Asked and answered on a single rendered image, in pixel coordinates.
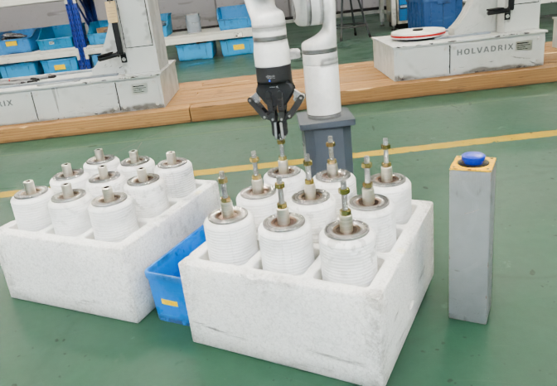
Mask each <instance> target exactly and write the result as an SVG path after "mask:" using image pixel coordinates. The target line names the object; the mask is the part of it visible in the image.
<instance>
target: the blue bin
mask: <svg viewBox="0 0 557 386"><path fill-rule="evenodd" d="M205 242H206V235H205V229H204V225H202V226H201V227H199V228H198V229H196V230H195V231H194V232H193V233H191V234H190V235H188V236H187V237H186V238H185V239H183V240H182V241H181V242H180V243H179V244H177V245H176V246H175V247H173V248H172V249H170V250H169V251H168V252H167V253H165V254H164V255H163V256H161V257H160V258H159V259H158V260H157V261H155V262H154V263H152V264H151V265H150V266H149V267H147V268H146V269H145V271H144V273H145V277H146V278H147V279H148V281H149V285H150V288H151V291H152V294H153V299H154V302H155V306H156V308H157V313H158V317H159V319H160V320H162V321H169V322H173V323H177V324H181V325H184V326H190V322H189V317H188V313H187V308H186V301H185V297H184V292H183V287H182V280H181V275H180V271H179V267H178V264H179V262H181V261H182V260H183V259H184V258H185V257H187V256H189V255H190V253H192V252H193V251H194V250H195V249H197V248H198V247H199V246H201V245H202V244H203V243H205Z"/></svg>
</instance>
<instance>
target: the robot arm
mask: <svg viewBox="0 0 557 386"><path fill-rule="evenodd" d="M245 5H246V8H247V11H248V13H249V16H250V19H251V25H252V33H253V41H254V64H255V71H256V79H257V88H256V93H255V94H253V95H252V96H250V97H249V98H248V99H247V100H248V102H249V104H250V105H251V106H252V107H253V108H254V110H255V111H256V112H257V113H258V114H259V115H260V117H261V118H262V119H264V120H265V119H267V120H269V121H270V122H271V125H272V134H273V136H275V139H279V134H280V136H281V139H284V138H286V136H287V134H288V123H287V119H291V118H292V117H293V115H294V114H295V113H296V112H297V110H298V108H299V107H300V105H301V103H302V102H303V101H304V99H305V97H306V101H307V111H308V118H309V119H312V120H327V119H332V118H338V117H340V116H341V94H340V81H339V69H338V57H337V28H336V0H292V14H293V20H294V22H295V23H296V24H297V25H298V26H300V27H307V26H314V25H321V24H322V29H321V31H320V32H319V33H318V34H316V35H315V36H313V37H312V38H310V39H308V40H306V41H304V42H303V43H302V56H303V73H304V83H305V92H306V93H300V92H299V91H297V90H296V88H295V85H294V83H293V77H292V69H291V59H297V58H300V57H301V56H300V50H299V49H298V48H293V49H289V46H288V38H287V31H286V21H285V16H284V13H283V11H281V10H280V9H278V8H276V6H275V3H274V0H245ZM292 95H294V97H293V100H294V101H295V103H294V104H293V107H292V108H291V109H290V110H289V112H287V107H288V106H287V103H288V101H289V100H290V99H291V97H292ZM259 97H260V98H261V99H262V100H263V101H264V102H265V103H266V104H267V107H268V110H267V109H266V108H265V107H264V106H263V105H262V104H261V103H260V98H259ZM277 109H278V110H277ZM278 118H279V120H278ZM279 121H280V122H279Z"/></svg>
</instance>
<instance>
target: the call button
mask: <svg viewBox="0 0 557 386"><path fill-rule="evenodd" d="M485 159H486V155H485V154H484V153H482V152H465V153H463V154H462V160H463V162H464V163H465V164H467V165H471V166H476V165H480V164H482V163H483V161H485Z"/></svg>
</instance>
